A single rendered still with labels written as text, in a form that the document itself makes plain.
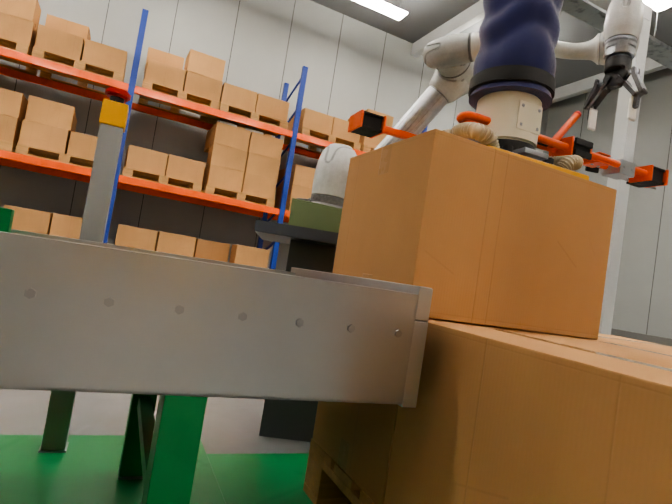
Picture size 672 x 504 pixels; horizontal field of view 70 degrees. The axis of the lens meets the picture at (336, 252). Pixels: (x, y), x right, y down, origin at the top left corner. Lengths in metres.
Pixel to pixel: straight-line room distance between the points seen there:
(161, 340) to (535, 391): 0.53
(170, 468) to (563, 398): 0.55
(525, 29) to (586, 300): 0.71
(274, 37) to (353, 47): 1.81
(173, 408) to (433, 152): 0.70
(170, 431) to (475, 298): 0.69
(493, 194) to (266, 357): 0.65
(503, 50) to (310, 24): 9.82
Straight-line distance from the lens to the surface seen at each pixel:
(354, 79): 11.19
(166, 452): 0.76
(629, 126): 4.70
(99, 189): 1.53
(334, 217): 1.69
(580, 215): 1.36
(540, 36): 1.45
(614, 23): 1.87
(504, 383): 0.81
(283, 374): 0.76
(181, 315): 0.71
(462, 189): 1.09
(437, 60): 1.94
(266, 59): 10.51
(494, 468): 0.84
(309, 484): 1.46
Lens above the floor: 0.61
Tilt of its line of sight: 3 degrees up
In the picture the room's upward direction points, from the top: 9 degrees clockwise
